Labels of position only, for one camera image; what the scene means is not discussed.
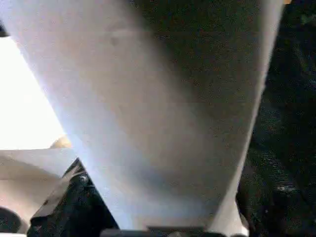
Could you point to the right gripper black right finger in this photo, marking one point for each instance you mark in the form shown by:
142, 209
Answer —
279, 212

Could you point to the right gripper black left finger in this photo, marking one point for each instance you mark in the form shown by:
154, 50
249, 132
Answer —
74, 205

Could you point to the white plastic table top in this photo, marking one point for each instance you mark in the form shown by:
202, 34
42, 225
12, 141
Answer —
24, 98

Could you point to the white plastic table leg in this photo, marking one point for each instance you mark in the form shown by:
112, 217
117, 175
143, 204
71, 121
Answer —
148, 98

